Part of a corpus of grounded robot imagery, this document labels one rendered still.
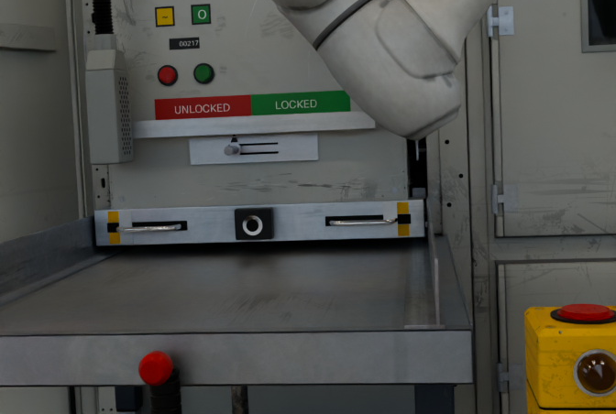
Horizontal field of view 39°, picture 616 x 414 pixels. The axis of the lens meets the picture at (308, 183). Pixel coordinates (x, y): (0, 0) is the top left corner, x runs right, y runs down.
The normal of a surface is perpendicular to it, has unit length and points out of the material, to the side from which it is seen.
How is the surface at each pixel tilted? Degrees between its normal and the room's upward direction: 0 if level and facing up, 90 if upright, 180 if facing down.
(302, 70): 90
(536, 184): 90
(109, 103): 90
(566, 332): 45
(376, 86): 109
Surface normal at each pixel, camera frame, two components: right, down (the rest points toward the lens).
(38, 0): 0.86, 0.00
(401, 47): -0.06, -0.01
